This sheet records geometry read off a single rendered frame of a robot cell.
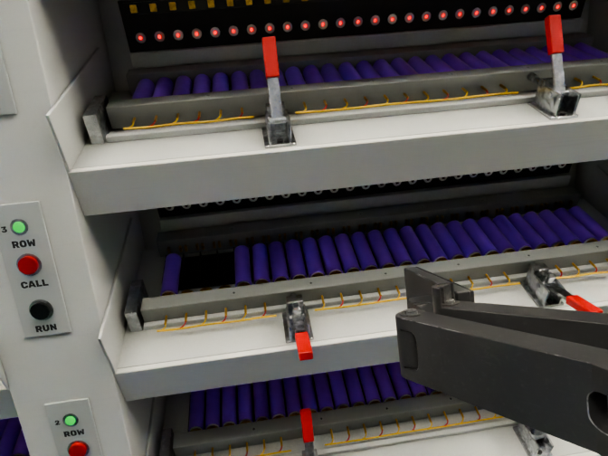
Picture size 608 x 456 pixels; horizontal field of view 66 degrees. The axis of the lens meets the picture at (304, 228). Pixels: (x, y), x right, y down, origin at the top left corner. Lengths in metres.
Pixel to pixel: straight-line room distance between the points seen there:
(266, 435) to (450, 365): 0.46
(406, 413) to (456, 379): 0.46
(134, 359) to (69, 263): 0.11
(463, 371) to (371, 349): 0.33
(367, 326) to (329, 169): 0.17
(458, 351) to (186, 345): 0.36
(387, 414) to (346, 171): 0.32
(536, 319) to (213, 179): 0.31
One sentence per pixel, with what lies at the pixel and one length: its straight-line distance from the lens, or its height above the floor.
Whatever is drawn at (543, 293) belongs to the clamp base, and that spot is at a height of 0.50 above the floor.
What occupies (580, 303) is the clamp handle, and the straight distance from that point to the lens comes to 0.51.
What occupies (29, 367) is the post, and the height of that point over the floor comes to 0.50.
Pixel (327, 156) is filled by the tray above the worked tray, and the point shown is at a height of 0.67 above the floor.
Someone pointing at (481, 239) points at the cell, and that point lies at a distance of 0.59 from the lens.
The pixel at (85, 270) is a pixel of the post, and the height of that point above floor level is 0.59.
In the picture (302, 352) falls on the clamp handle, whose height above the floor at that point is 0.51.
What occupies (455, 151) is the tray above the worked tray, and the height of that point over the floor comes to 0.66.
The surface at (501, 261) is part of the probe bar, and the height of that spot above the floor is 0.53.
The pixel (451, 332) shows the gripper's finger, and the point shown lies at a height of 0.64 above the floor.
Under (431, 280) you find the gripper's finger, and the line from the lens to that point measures 0.23.
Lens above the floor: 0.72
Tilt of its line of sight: 16 degrees down
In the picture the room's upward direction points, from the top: 5 degrees counter-clockwise
